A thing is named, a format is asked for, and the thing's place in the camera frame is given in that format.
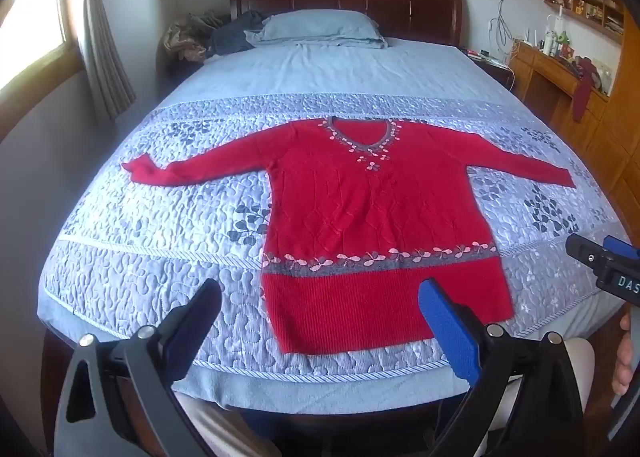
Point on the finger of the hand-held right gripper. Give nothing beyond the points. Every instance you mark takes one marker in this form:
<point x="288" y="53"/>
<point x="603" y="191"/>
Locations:
<point x="622" y="246"/>
<point x="582" y="249"/>

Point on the dark red hanging garment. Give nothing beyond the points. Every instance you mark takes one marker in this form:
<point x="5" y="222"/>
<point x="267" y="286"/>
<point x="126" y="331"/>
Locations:
<point x="582" y="92"/>

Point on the red knitted sweater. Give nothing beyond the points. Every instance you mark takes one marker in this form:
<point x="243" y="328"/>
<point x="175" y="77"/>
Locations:
<point x="350" y="197"/>

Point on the dark wooden nightstand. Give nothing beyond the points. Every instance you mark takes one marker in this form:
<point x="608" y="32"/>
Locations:
<point x="492" y="72"/>

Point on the light blue pillow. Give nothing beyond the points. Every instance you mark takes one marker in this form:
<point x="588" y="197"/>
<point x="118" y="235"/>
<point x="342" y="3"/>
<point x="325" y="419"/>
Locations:
<point x="315" y="24"/>

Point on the green bottle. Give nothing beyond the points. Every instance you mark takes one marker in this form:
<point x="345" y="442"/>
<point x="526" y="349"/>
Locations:
<point x="564" y="41"/>

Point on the grey side curtain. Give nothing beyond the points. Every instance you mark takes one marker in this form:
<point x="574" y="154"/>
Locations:
<point x="102" y="37"/>

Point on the brown patterned cloth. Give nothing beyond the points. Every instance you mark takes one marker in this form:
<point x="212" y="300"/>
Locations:
<point x="187" y="39"/>

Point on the light wooden desk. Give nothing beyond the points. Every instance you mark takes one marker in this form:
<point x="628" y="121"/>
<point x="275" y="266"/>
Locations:
<point x="550" y="87"/>

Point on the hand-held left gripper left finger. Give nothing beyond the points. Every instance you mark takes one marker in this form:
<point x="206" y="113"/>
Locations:
<point x="200" y="312"/>

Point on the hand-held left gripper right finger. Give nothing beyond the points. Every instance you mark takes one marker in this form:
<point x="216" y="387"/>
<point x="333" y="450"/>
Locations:
<point x="445" y="327"/>

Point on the person's right hand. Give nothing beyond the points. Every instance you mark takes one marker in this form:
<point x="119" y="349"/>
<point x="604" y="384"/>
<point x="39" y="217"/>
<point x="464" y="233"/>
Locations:
<point x="622" y="362"/>

